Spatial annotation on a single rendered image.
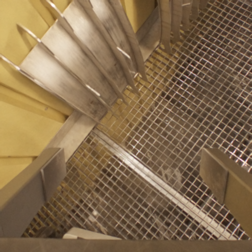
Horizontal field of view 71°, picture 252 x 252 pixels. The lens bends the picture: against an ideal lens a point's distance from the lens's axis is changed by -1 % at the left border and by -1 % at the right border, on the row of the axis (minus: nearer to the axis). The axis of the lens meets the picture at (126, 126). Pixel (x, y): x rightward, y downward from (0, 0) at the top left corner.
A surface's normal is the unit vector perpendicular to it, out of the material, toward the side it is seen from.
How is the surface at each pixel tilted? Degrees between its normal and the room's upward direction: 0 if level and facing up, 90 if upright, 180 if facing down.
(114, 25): 70
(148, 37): 0
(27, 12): 90
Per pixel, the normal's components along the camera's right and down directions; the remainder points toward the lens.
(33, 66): 0.62, 0.44
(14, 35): 0.78, 0.59
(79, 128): -0.14, -0.16
